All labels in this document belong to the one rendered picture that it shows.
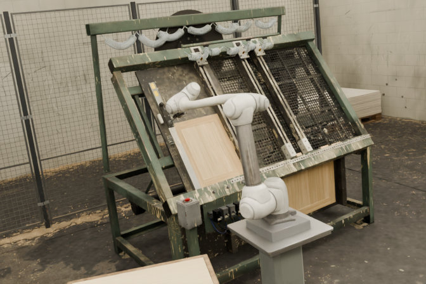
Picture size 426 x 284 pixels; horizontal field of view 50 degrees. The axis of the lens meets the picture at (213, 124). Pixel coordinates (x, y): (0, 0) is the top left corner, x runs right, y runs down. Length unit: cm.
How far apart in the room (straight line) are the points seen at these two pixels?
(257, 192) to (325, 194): 193
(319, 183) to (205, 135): 136
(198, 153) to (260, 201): 98
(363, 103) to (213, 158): 560
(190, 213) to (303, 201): 158
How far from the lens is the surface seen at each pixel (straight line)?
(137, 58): 378
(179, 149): 352
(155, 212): 357
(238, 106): 268
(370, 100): 901
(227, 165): 366
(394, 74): 929
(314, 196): 452
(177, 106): 310
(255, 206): 276
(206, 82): 391
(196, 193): 341
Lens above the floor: 206
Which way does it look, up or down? 12 degrees down
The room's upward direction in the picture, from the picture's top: 6 degrees counter-clockwise
